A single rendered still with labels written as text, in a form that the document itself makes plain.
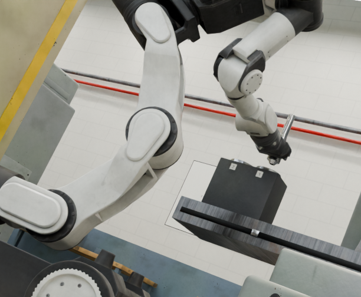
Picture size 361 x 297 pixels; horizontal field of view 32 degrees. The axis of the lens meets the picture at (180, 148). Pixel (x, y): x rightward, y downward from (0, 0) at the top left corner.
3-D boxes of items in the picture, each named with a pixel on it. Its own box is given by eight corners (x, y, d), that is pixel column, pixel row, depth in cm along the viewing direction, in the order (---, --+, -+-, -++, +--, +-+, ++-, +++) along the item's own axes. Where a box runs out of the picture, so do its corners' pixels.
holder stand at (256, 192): (256, 224, 202) (279, 169, 207) (199, 205, 213) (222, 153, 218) (267, 236, 211) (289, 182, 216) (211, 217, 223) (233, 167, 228)
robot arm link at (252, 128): (275, 147, 201) (265, 131, 191) (243, 144, 206) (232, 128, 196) (282, 115, 204) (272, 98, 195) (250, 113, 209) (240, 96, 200)
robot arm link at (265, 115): (275, 137, 196) (262, 117, 185) (248, 135, 201) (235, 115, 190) (279, 118, 199) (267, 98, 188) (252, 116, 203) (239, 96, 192)
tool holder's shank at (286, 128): (275, 142, 219) (287, 115, 222) (284, 146, 219) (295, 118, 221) (276, 139, 216) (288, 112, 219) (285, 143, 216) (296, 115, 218)
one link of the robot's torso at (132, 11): (120, 10, 184) (155, -11, 185) (130, 33, 197) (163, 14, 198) (142, 42, 180) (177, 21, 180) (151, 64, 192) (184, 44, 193)
